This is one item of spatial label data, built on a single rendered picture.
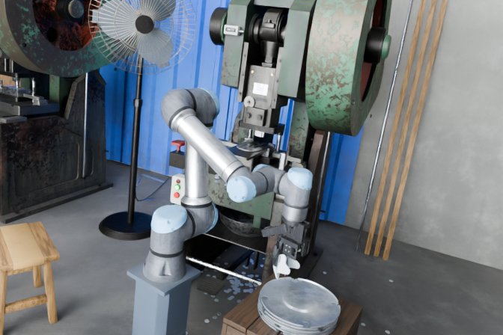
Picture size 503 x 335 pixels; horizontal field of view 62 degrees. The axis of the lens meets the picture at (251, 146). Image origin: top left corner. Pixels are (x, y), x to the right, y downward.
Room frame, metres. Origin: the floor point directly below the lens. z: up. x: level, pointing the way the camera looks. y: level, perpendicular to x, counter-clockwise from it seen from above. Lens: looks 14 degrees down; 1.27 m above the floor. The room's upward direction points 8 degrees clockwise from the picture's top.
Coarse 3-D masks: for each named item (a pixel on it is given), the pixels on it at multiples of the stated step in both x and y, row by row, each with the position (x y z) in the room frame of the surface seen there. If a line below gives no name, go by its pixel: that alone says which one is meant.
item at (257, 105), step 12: (252, 72) 1.99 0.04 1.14; (264, 72) 1.98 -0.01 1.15; (252, 84) 2.00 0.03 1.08; (264, 84) 1.97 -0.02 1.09; (252, 96) 1.99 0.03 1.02; (264, 96) 1.97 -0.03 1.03; (252, 108) 1.96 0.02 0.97; (264, 108) 1.97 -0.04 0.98; (276, 108) 2.01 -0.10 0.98; (252, 120) 1.96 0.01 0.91; (264, 120) 1.94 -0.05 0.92; (276, 120) 2.03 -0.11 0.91
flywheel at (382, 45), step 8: (384, 0) 2.16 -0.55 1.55; (376, 8) 2.12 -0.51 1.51; (376, 16) 2.14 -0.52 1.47; (376, 24) 2.16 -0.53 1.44; (368, 32) 1.85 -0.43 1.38; (376, 32) 1.83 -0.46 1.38; (384, 32) 1.83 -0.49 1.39; (368, 40) 1.82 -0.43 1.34; (376, 40) 1.81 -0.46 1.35; (384, 40) 1.83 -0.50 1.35; (368, 48) 1.82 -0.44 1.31; (376, 48) 1.81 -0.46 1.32; (384, 48) 1.82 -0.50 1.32; (368, 56) 1.84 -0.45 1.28; (376, 56) 1.82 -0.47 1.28; (384, 56) 1.84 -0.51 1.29; (368, 64) 2.17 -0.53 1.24; (368, 72) 2.15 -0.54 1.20; (368, 80) 2.16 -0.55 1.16; (360, 88) 2.10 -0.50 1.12; (360, 96) 2.06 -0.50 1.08
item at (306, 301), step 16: (272, 288) 1.39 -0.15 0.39; (288, 288) 1.40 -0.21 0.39; (304, 288) 1.41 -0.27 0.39; (320, 288) 1.43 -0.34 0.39; (272, 304) 1.28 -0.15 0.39; (288, 304) 1.29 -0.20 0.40; (304, 304) 1.30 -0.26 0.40; (320, 304) 1.32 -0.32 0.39; (288, 320) 1.21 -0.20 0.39; (304, 320) 1.22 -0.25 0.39; (320, 320) 1.23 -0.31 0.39
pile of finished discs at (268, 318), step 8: (296, 280) 1.47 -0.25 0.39; (264, 296) 1.34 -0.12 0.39; (336, 304) 1.35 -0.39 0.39; (264, 312) 1.26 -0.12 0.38; (264, 320) 1.24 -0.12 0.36; (272, 320) 1.22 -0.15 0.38; (280, 320) 1.21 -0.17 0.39; (336, 320) 1.27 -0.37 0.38; (272, 328) 1.21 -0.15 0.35; (280, 328) 1.20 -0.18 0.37; (288, 328) 1.19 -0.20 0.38; (296, 328) 1.18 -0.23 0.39; (304, 328) 1.18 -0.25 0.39; (312, 328) 1.19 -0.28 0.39; (320, 328) 1.22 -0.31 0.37; (328, 328) 1.21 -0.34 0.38
